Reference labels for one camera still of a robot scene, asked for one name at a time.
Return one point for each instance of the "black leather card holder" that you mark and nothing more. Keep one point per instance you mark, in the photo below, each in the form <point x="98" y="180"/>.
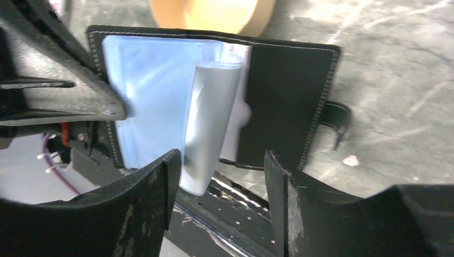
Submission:
<point x="217" y="97"/>

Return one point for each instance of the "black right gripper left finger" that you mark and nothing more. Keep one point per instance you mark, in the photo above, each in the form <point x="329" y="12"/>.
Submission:
<point x="127" y="217"/>

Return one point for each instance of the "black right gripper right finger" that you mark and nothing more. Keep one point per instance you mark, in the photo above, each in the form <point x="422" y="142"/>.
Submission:
<point x="311" y="218"/>

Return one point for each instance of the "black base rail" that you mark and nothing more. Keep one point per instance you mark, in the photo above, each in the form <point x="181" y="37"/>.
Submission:
<point x="228" y="220"/>

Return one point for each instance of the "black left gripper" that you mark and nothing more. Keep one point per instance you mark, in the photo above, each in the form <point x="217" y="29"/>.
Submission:
<point x="48" y="77"/>

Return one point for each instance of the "beige oval tray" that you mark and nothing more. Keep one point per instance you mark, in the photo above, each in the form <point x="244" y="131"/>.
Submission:
<point x="242" y="17"/>

